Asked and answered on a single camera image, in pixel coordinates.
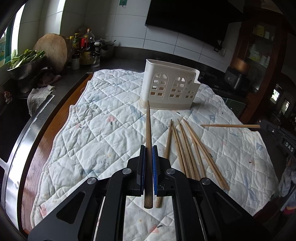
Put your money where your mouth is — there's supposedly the small steel cup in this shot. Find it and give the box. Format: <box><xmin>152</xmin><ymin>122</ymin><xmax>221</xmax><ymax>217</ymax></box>
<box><xmin>72</xmin><ymin>57</ymin><xmax>80</xmax><ymax>70</ymax></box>

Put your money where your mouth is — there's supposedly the black range hood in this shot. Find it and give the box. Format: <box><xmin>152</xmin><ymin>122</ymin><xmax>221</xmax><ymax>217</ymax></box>
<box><xmin>145</xmin><ymin>0</ymin><xmax>242</xmax><ymax>48</ymax></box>

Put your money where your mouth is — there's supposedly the steel bowl of greens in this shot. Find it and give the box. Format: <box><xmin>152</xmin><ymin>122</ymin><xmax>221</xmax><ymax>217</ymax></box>
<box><xmin>7</xmin><ymin>49</ymin><xmax>46</xmax><ymax>80</ymax></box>

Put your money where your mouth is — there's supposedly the dark wooden chopstick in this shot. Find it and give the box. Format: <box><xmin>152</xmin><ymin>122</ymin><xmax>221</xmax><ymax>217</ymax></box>
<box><xmin>144</xmin><ymin>101</ymin><xmax>153</xmax><ymax>209</ymax></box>

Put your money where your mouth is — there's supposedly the white quilted cloth mat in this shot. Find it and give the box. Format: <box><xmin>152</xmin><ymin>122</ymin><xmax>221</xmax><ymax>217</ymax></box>
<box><xmin>28</xmin><ymin>69</ymin><xmax>278</xmax><ymax>240</ymax></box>

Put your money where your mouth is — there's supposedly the white plastic utensil holder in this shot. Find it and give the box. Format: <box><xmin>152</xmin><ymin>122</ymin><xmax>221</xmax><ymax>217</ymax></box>
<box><xmin>139</xmin><ymin>59</ymin><xmax>201</xmax><ymax>110</ymax></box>

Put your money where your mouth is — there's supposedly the dark sauce bottle yellow label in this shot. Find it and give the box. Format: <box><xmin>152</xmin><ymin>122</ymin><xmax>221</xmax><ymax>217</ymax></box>
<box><xmin>81</xmin><ymin>35</ymin><xmax>91</xmax><ymax>65</ymax></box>

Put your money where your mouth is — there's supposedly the clear oil bottle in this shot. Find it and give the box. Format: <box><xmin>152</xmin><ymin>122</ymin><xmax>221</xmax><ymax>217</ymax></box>
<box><xmin>84</xmin><ymin>28</ymin><xmax>95</xmax><ymax>46</ymax></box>

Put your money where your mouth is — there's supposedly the grey dish rag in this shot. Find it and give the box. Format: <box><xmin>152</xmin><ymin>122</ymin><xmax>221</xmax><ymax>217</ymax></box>
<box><xmin>27</xmin><ymin>85</ymin><xmax>55</xmax><ymax>116</ymax></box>

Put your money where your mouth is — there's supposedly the round wooden cutting board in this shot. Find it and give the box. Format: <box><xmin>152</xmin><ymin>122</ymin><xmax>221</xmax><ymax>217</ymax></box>
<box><xmin>33</xmin><ymin>33</ymin><xmax>69</xmax><ymax>71</ymax></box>

